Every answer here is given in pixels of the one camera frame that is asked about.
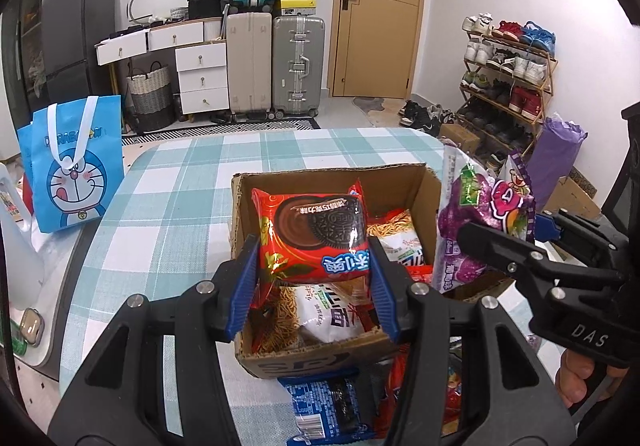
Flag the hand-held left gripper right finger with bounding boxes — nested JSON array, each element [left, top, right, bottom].
[[367, 239, 583, 446]]

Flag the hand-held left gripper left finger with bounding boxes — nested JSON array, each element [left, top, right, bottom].
[[47, 233, 261, 446]]

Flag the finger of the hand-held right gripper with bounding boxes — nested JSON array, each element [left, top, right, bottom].
[[456, 220, 622, 308], [532, 211, 632, 278]]

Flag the purple grape candy packet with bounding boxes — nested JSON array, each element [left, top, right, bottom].
[[431, 143, 538, 294]]

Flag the red white snack packet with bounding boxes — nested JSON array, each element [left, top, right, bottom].
[[367, 209, 426, 269]]

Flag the white noodle snack packet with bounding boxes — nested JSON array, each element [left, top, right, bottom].
[[250, 283, 391, 354]]

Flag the red cookie packet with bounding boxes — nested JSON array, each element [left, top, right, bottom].
[[250, 179, 373, 309]]

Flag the blue cookie packet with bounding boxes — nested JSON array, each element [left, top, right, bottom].
[[279, 373, 376, 444]]

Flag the brown cardboard box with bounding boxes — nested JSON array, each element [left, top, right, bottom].
[[230, 163, 516, 379]]

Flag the person's right hand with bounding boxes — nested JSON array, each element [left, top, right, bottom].
[[554, 350, 618, 409]]

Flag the open cardboard floor box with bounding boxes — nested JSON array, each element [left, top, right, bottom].
[[542, 166, 603, 219]]

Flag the purple bag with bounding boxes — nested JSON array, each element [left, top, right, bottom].
[[525, 113, 588, 212]]

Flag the small cardboard box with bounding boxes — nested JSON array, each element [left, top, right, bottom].
[[439, 123, 481, 152]]

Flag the rows of assorted shoes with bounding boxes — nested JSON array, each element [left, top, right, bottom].
[[460, 14, 557, 159]]

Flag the pile of black shoes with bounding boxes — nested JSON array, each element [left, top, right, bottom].
[[397, 99, 456, 134]]

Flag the wooden shoe rack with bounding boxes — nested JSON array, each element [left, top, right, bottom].
[[457, 14, 558, 162]]

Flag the striped black white rug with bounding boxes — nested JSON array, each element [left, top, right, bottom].
[[120, 116, 321, 147]]

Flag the white side table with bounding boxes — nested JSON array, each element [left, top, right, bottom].
[[10, 221, 101, 382]]

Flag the blue cartoon tote bag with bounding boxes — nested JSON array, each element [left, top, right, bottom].
[[17, 95, 125, 233]]

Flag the beige earbuds case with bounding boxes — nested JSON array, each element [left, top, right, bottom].
[[19, 307, 46, 347]]

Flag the woven laundry basket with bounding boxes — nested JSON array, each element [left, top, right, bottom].
[[126, 61, 175, 132]]

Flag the white drawer cabinet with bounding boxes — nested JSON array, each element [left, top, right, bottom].
[[95, 18, 231, 114]]

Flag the beige suitcase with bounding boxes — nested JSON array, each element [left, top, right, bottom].
[[226, 12, 273, 119]]

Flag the white electric kettle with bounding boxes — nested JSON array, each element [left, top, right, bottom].
[[0, 161, 46, 312]]

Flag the silver suitcase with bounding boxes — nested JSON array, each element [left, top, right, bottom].
[[271, 15, 326, 117]]

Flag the green drink can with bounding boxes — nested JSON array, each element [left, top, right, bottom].
[[7, 323, 28, 358]]

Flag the wooden door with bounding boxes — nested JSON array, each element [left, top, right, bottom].
[[327, 0, 428, 100]]

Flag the black storage box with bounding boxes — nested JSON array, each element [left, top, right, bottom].
[[187, 0, 223, 20]]

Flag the yellow black shoe box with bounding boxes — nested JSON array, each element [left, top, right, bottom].
[[276, 0, 317, 17]]

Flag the oval mirror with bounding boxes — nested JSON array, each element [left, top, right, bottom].
[[127, 0, 198, 23]]

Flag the grey refrigerator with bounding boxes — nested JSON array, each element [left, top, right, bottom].
[[40, 0, 118, 102]]

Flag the dark glass cabinet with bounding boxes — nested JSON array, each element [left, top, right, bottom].
[[2, 0, 51, 114]]

